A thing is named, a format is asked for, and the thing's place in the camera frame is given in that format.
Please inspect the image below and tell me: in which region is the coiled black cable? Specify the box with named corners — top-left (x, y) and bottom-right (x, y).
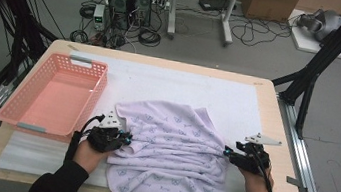
top-left (136, 27), bottom-right (162, 49)
top-left (68, 27), bottom-right (91, 45)

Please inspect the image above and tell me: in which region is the grey headset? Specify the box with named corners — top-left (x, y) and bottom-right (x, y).
top-left (294, 5), bottom-right (341, 45)

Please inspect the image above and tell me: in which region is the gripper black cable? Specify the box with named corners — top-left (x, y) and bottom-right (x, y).
top-left (244, 144), bottom-right (281, 192)
top-left (63, 109), bottom-right (106, 168)

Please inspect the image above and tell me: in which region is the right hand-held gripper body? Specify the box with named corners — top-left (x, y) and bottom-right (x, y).
top-left (227, 128), bottom-right (284, 179)

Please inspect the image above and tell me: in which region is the pink plastic basket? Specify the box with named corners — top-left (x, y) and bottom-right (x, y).
top-left (0, 45), bottom-right (112, 144)

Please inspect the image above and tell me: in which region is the black flat device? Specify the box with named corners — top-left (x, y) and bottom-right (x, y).
top-left (197, 0), bottom-right (238, 16)

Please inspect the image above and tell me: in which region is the white floor board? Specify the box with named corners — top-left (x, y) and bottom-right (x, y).
top-left (284, 8), bottom-right (341, 60)

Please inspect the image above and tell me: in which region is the cardboard box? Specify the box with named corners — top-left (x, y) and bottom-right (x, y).
top-left (295, 0), bottom-right (341, 17)
top-left (238, 0), bottom-right (302, 26)

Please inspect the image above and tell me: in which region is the white table leg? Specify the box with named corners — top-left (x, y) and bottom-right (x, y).
top-left (165, 0), bottom-right (180, 40)
top-left (217, 0), bottom-right (240, 48)

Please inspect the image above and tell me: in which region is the white power supply unit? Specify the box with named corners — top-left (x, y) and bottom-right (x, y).
top-left (91, 3), bottom-right (110, 32)

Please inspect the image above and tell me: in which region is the person's left hand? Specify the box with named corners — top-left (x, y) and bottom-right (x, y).
top-left (71, 137), bottom-right (112, 177)

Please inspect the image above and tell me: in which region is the white grid mat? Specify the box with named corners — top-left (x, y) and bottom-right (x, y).
top-left (0, 41), bottom-right (276, 192)

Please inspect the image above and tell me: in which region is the person's right hand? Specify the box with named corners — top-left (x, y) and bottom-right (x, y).
top-left (235, 164), bottom-right (275, 192)

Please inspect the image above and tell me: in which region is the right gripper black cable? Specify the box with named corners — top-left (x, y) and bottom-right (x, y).
top-left (244, 144), bottom-right (281, 192)

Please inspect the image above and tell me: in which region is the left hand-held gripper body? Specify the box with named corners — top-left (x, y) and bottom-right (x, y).
top-left (84, 107), bottom-right (128, 157)

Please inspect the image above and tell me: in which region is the lilac printed towel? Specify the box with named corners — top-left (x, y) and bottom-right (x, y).
top-left (102, 93), bottom-right (240, 192)

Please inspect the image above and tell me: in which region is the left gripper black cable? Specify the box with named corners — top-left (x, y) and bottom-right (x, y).
top-left (63, 109), bottom-right (106, 168)

